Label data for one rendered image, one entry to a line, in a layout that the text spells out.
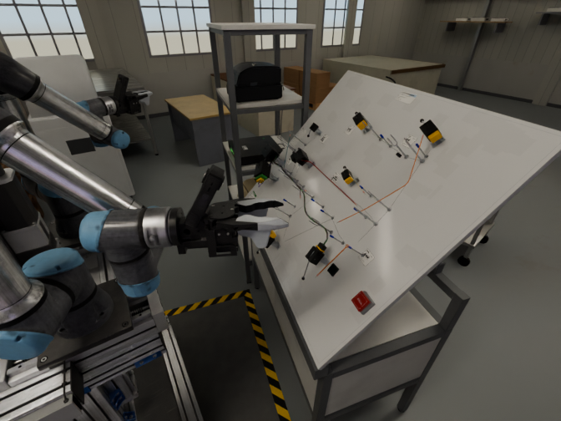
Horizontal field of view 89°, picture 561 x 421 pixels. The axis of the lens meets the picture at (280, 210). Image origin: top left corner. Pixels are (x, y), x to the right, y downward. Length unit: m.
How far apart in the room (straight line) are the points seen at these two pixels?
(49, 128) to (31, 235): 2.58
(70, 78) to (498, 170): 3.53
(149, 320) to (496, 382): 2.10
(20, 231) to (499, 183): 1.40
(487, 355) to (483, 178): 1.69
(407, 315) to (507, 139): 0.79
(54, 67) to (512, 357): 4.48
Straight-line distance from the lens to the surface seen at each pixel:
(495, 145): 1.13
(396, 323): 1.40
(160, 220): 0.54
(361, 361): 1.27
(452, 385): 2.33
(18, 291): 0.78
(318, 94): 7.34
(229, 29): 1.69
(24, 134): 0.73
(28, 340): 0.80
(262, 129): 5.56
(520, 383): 2.55
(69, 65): 3.75
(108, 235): 0.57
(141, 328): 1.05
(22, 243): 1.14
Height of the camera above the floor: 1.89
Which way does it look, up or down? 34 degrees down
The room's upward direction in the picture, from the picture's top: straight up
